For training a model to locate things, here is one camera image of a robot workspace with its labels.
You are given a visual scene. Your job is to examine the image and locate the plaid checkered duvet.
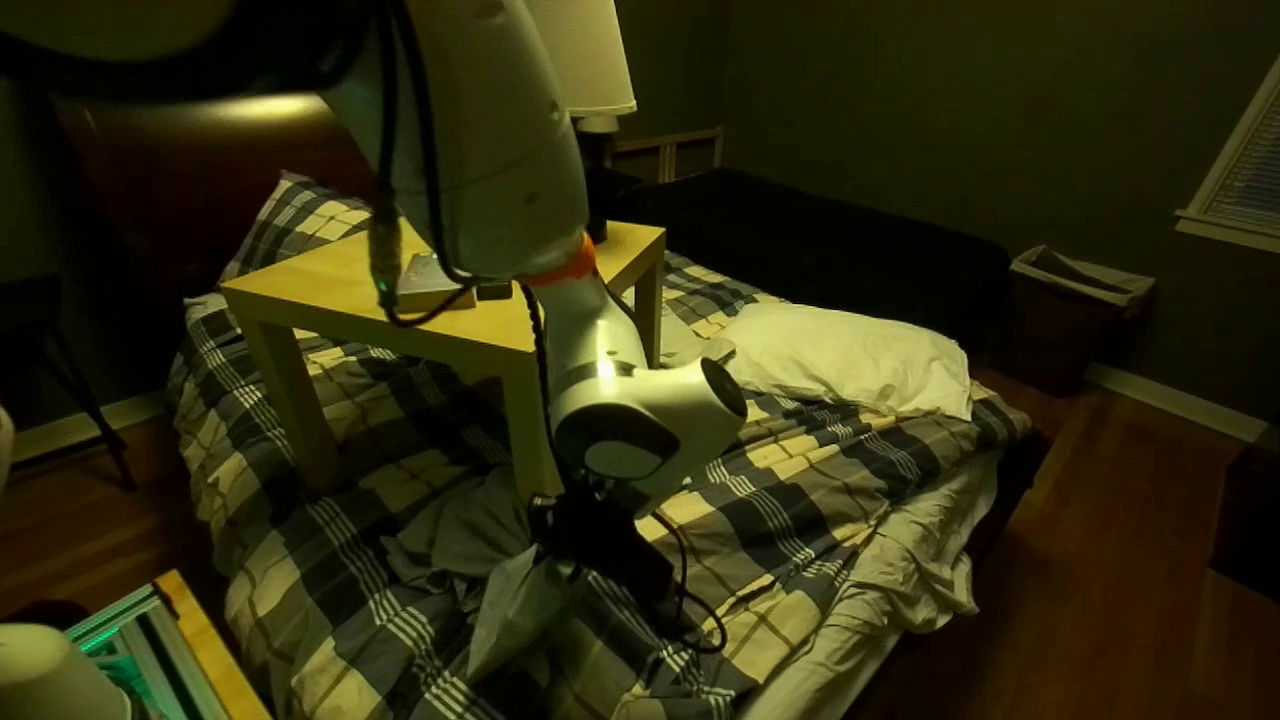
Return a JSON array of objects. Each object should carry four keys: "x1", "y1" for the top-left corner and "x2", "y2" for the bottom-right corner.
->
[{"x1": 163, "y1": 173, "x2": 1040, "y2": 720}]

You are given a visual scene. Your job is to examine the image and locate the grey pillow case cover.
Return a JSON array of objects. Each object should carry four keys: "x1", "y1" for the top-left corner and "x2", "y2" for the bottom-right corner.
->
[{"x1": 384, "y1": 490, "x2": 581, "y2": 686}]

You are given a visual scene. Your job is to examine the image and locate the dark storage bin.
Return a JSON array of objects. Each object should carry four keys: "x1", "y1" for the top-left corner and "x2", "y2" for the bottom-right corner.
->
[{"x1": 1003, "y1": 240, "x2": 1159, "y2": 393}]

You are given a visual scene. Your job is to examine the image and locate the black tripod stand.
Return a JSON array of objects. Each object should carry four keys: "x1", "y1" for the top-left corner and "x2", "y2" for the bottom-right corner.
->
[{"x1": 0, "y1": 76, "x2": 142, "y2": 494}]

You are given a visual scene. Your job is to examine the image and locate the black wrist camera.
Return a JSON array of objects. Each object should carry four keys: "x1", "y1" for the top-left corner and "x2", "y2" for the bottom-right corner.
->
[{"x1": 601, "y1": 525, "x2": 690, "y2": 632}]

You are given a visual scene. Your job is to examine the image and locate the yellow wooden side table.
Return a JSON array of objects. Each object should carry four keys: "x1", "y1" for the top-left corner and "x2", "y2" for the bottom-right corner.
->
[{"x1": 218, "y1": 216, "x2": 671, "y2": 504}]

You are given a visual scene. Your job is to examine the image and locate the white pillow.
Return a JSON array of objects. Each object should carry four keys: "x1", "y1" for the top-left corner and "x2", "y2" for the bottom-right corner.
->
[{"x1": 698, "y1": 298, "x2": 980, "y2": 425}]

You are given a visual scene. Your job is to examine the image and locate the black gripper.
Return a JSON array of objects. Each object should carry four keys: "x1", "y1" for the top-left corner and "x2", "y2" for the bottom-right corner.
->
[{"x1": 527, "y1": 479, "x2": 678, "y2": 606}]

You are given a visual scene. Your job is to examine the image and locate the white bed sheet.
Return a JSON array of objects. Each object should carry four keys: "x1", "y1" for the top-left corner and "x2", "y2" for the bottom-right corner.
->
[{"x1": 738, "y1": 444, "x2": 1020, "y2": 720}]

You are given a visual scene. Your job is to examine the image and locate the white window frame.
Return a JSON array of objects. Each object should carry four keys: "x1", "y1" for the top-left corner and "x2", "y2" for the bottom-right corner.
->
[{"x1": 1171, "y1": 52, "x2": 1280, "y2": 258}]

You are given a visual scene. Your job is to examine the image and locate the wooden platform board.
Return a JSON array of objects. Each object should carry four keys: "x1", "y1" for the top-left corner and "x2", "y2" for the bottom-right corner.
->
[{"x1": 150, "y1": 566, "x2": 282, "y2": 720}]

